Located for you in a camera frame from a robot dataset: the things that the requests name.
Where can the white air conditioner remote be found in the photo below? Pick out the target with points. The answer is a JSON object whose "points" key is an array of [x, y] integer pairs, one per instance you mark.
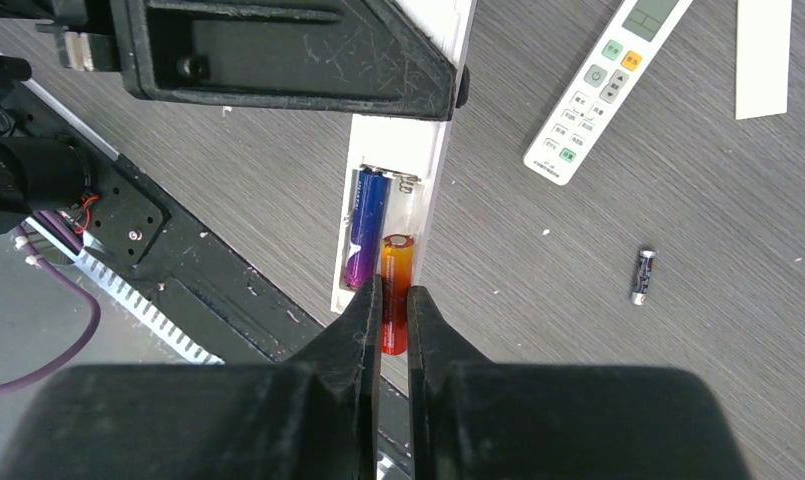
{"points": [[631, 39]]}

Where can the blue purple battery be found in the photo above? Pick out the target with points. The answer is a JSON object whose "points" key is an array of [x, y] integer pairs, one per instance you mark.
{"points": [[366, 226]]}

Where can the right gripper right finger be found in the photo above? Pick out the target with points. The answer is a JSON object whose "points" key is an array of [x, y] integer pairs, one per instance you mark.
{"points": [[435, 350]]}

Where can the black battery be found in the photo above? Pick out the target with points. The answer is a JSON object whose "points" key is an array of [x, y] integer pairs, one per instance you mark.
{"points": [[642, 276]]}

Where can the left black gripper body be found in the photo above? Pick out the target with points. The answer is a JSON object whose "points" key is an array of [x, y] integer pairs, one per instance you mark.
{"points": [[44, 33]]}

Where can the slim white remote control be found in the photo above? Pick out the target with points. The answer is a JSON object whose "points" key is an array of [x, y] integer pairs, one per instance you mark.
{"points": [[410, 152]]}

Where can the white battery cover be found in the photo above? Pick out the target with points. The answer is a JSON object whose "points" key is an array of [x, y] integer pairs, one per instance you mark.
{"points": [[763, 37]]}

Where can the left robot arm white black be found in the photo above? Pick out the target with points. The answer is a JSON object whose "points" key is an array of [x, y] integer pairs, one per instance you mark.
{"points": [[44, 173]]}

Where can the orange red battery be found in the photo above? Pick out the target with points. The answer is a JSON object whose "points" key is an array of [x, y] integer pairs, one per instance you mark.
{"points": [[396, 271]]}

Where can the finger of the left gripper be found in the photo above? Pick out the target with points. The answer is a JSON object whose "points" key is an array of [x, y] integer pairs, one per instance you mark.
{"points": [[362, 57], [462, 94]]}

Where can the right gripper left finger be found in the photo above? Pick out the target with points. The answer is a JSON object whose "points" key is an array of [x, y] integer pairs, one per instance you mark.
{"points": [[323, 400]]}

